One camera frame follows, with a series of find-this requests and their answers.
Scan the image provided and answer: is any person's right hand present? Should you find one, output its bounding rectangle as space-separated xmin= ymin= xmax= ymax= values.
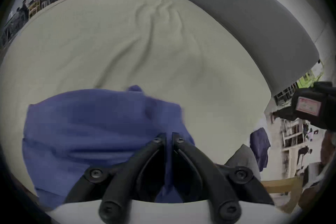
xmin=321 ymin=129 xmax=336 ymax=167

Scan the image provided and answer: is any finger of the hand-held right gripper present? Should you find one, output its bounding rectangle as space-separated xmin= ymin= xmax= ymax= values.
xmin=272 ymin=81 xmax=336 ymax=132

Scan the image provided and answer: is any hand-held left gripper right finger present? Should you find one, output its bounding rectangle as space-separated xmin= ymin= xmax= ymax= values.
xmin=172 ymin=132 xmax=275 ymax=223

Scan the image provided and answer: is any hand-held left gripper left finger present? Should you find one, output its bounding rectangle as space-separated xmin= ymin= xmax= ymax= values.
xmin=64 ymin=133 xmax=166 ymax=223

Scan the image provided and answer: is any light wooden table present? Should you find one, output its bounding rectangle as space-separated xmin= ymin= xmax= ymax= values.
xmin=262 ymin=176 xmax=303 ymax=214

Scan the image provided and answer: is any dark blue hanging garment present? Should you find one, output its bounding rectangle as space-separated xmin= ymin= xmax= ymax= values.
xmin=249 ymin=127 xmax=271 ymax=172

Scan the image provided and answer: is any grey cushion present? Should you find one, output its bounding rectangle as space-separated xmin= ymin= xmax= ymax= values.
xmin=224 ymin=144 xmax=262 ymax=181

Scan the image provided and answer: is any dark blue shirt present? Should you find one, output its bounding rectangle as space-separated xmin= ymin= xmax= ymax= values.
xmin=22 ymin=85 xmax=196 ymax=209

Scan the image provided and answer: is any grey padded headboard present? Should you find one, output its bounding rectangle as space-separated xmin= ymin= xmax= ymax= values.
xmin=182 ymin=0 xmax=320 ymax=97

